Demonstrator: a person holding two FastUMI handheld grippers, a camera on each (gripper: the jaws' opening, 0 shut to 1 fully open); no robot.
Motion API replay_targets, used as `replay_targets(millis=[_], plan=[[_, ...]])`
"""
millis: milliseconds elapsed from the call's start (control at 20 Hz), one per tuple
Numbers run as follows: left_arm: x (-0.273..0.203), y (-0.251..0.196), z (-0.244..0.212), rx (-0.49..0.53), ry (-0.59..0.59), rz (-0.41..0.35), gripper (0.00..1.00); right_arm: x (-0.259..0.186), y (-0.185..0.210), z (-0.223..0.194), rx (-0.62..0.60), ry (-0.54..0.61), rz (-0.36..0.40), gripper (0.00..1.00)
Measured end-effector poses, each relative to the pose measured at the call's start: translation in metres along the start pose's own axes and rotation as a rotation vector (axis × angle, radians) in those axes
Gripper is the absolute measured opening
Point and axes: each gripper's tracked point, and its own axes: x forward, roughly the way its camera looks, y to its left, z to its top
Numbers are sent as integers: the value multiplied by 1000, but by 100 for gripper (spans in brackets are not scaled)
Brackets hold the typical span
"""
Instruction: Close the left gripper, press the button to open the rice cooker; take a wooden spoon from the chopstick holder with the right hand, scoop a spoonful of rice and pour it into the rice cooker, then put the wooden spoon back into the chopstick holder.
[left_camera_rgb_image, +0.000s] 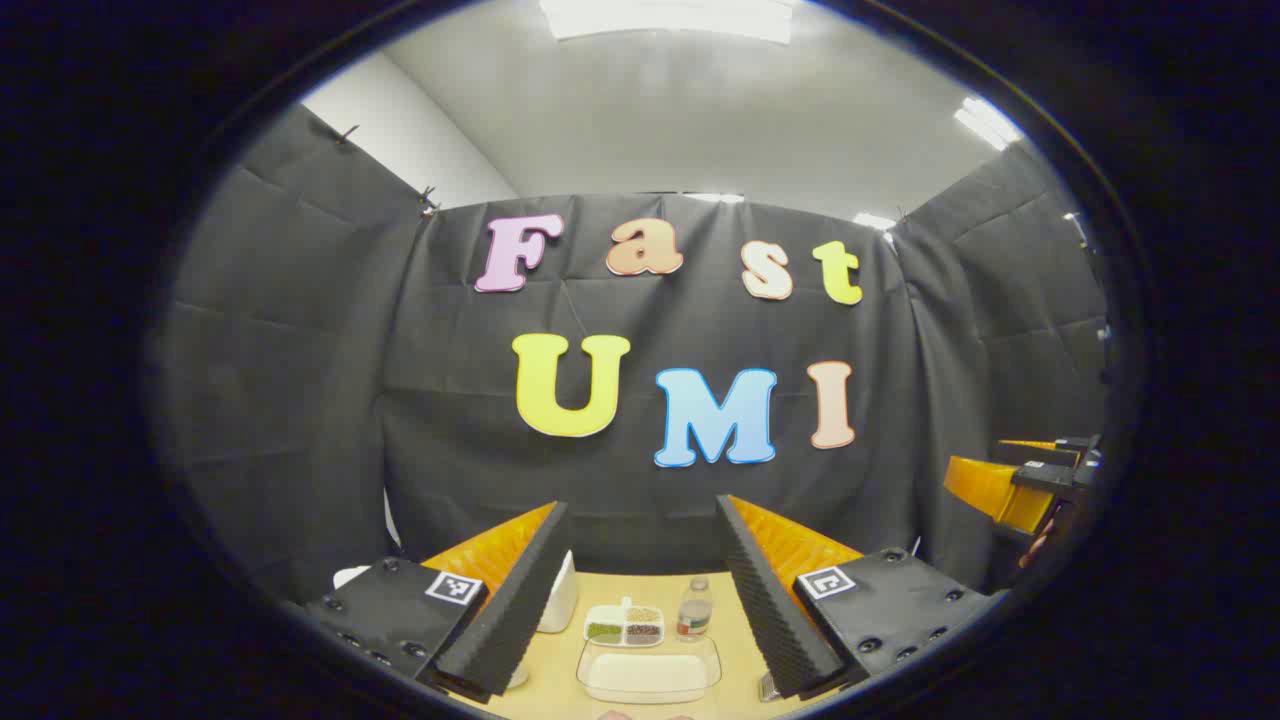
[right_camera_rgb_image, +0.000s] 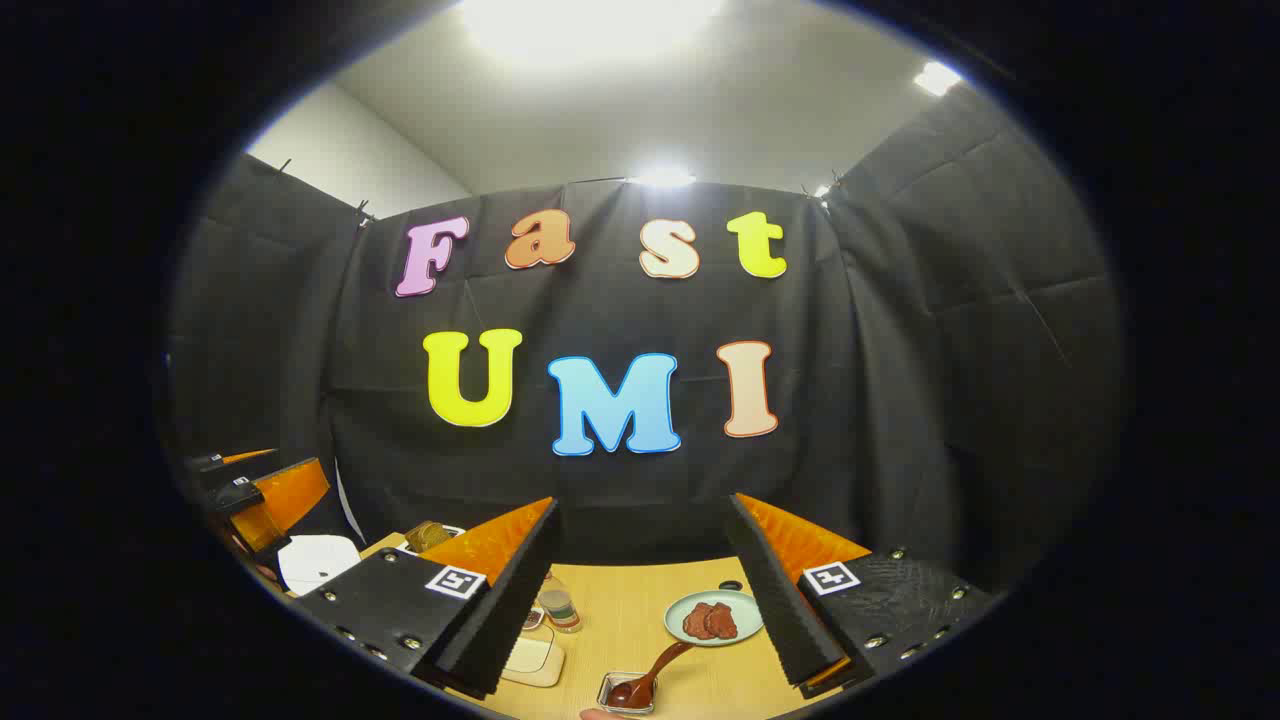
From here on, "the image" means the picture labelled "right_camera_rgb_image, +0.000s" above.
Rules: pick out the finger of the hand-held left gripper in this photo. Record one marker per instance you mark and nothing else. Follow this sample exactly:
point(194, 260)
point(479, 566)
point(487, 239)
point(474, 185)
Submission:
point(205, 463)
point(235, 495)

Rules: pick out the pale green plate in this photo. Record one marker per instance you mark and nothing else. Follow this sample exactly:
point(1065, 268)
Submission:
point(676, 617)

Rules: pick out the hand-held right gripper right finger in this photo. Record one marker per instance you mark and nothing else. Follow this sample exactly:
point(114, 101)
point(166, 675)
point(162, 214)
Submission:
point(785, 610)

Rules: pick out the brown bread slice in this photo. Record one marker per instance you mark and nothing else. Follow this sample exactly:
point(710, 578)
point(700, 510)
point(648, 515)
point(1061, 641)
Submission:
point(428, 535)

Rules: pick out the clear plastic bottle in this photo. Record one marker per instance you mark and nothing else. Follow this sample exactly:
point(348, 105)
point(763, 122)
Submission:
point(560, 605)

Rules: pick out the small ceiling light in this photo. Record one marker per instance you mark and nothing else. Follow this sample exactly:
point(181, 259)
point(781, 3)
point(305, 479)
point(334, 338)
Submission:
point(937, 78)

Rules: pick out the white rectangular rice tray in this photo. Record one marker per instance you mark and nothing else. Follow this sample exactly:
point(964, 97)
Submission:
point(530, 660)

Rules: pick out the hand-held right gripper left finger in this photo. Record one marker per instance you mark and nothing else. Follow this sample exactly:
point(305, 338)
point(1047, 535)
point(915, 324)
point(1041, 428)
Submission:
point(500, 610)

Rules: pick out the brown meat slice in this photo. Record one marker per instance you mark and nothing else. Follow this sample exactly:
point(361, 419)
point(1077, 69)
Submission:
point(724, 622)
point(697, 622)

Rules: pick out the dark wooden spoon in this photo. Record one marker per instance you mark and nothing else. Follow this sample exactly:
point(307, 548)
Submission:
point(660, 665)

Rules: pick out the large ceiling light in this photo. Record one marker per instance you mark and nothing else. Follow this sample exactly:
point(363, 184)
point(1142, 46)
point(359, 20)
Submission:
point(590, 25)

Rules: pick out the white toaster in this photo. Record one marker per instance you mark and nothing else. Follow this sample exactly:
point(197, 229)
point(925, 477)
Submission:
point(455, 530)

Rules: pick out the square metal chopstick holder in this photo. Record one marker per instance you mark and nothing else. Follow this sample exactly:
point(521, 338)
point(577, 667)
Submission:
point(602, 688)

